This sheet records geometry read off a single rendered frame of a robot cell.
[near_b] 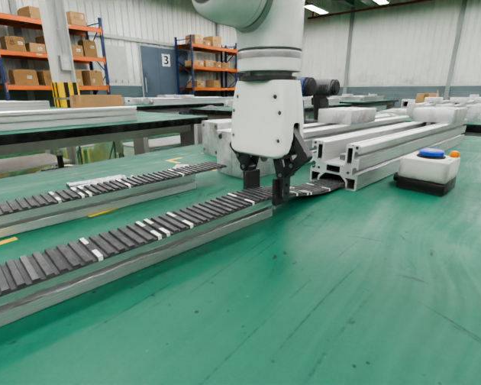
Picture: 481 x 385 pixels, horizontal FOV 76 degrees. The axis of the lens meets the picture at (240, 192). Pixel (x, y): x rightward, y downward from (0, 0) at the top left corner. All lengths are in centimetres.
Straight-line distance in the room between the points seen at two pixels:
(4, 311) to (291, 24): 40
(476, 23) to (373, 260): 1541
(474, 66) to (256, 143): 1522
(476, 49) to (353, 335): 1540
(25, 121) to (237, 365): 171
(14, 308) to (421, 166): 61
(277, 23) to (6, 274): 37
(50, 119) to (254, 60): 157
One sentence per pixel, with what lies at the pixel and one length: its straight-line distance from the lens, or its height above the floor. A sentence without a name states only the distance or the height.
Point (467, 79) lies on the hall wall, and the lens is 1552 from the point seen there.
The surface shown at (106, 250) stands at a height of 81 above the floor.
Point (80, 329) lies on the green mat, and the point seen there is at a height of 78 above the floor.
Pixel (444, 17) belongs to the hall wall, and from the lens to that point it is 1590.
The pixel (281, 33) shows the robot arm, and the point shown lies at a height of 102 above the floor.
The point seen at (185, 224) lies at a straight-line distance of 35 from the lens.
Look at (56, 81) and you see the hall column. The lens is 632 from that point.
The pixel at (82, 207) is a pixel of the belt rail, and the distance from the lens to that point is 51.
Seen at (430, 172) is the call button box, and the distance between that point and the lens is 64.
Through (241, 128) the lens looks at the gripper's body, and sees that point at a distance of 44.
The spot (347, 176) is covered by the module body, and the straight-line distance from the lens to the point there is 61.
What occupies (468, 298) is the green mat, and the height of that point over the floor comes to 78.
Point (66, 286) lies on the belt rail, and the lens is 33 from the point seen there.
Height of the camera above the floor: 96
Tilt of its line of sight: 18 degrees down
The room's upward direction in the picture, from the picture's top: straight up
